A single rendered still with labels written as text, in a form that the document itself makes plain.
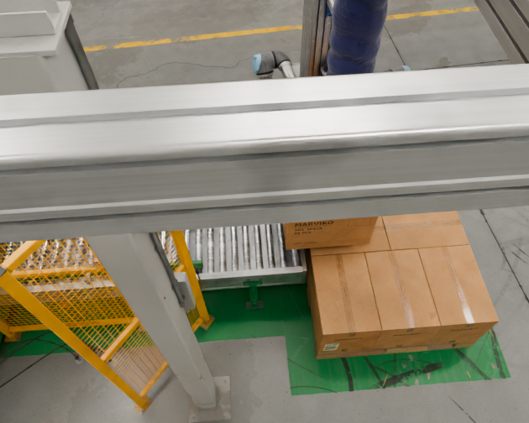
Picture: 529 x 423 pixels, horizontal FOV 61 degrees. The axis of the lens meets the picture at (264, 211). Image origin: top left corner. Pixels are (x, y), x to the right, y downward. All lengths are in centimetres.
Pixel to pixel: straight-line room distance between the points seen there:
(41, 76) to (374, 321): 269
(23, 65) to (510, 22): 86
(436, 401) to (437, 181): 334
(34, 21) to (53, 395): 326
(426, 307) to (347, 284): 56
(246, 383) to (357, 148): 325
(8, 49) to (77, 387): 316
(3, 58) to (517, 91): 78
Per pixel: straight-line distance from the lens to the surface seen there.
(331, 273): 330
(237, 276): 322
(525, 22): 93
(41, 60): 91
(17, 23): 93
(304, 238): 311
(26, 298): 193
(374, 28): 212
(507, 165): 46
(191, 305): 214
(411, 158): 41
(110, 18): 688
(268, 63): 312
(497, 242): 450
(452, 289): 346
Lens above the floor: 347
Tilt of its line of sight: 55 degrees down
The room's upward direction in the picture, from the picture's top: 1 degrees counter-clockwise
